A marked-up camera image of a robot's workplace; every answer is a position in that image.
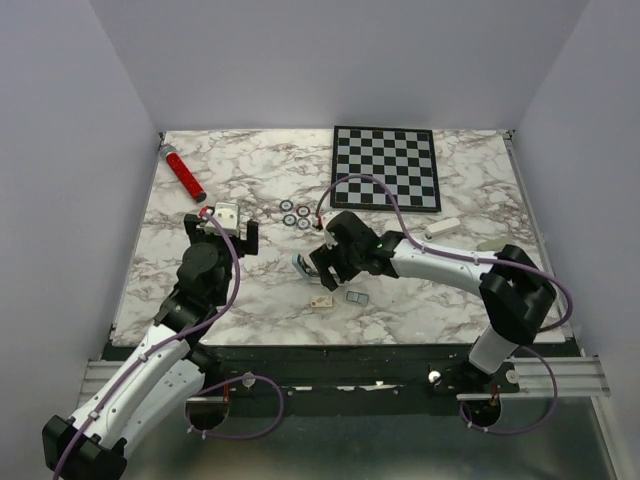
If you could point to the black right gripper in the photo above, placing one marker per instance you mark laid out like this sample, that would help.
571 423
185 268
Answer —
324 257

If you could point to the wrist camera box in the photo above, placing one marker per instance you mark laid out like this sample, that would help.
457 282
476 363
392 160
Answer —
321 224
227 215

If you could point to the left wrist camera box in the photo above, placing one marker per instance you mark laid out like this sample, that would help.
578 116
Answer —
227 215

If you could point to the blue fifty poker chip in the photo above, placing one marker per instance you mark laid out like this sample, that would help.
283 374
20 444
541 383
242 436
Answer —
285 205

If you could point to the black grey chessboard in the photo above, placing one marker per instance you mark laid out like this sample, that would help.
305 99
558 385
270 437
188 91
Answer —
377 159

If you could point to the white stapler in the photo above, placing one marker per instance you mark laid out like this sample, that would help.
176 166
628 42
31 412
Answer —
442 227

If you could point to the brown hundred poker chip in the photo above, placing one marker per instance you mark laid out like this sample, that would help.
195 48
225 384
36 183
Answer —
303 211

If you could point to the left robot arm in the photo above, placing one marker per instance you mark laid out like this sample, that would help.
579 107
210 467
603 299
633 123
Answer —
98 438

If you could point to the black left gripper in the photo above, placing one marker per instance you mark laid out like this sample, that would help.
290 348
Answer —
250 245

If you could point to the light blue ten poker chip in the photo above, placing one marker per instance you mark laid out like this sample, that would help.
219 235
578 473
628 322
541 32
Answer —
303 223

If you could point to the staple tray with staples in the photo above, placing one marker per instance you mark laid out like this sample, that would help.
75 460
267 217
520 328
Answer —
357 298

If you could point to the light blue stapler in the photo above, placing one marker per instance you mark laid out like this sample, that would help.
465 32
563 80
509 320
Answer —
303 268

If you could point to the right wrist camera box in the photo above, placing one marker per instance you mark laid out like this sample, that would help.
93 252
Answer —
321 224

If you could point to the red glitter toy microphone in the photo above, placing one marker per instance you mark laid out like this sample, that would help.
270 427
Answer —
184 175

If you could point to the aluminium rail frame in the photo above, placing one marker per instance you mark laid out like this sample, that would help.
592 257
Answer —
557 377

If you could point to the white staple box sleeve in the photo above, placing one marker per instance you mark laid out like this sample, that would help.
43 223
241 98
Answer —
320 302

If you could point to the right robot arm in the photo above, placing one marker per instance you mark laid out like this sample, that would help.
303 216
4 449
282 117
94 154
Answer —
517 296

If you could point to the grey green stapler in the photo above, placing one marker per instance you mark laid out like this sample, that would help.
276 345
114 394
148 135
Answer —
493 245

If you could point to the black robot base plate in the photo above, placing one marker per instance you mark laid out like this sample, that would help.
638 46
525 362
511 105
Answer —
365 380

